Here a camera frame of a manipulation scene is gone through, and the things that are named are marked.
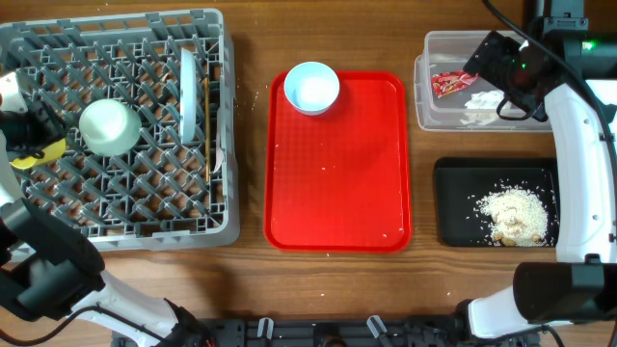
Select yellow plastic cup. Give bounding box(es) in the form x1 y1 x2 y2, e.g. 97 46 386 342
11 139 67 170

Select white napkin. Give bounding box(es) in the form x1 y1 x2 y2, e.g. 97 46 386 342
461 90 503 126

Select red snack wrapper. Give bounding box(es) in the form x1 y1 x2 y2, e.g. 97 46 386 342
431 70 478 98

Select green bowl with food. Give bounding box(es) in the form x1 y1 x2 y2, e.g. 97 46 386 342
78 99 142 156

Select rice food waste pile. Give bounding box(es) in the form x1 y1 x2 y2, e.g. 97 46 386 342
466 179 559 248

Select light blue plate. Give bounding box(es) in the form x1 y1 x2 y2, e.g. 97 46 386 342
179 48 198 145

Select wooden chopstick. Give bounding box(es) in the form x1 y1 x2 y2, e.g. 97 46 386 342
201 77 211 185

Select white plastic fork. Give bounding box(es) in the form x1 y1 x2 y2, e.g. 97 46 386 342
212 108 225 174

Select small green bowl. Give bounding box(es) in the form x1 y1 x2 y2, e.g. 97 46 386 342
283 62 340 116

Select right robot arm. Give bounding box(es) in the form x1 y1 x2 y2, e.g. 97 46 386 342
449 0 616 345

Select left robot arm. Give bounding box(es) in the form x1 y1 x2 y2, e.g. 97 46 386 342
1 72 216 346

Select grey dishwasher rack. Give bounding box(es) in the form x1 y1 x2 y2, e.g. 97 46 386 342
1 9 240 251

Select clear plastic bin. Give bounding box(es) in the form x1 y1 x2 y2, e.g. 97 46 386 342
414 31 551 132

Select black plastic tray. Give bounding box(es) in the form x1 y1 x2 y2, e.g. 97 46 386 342
434 157 559 247

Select red plastic tray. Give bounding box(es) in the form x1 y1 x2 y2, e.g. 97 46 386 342
263 70 413 254

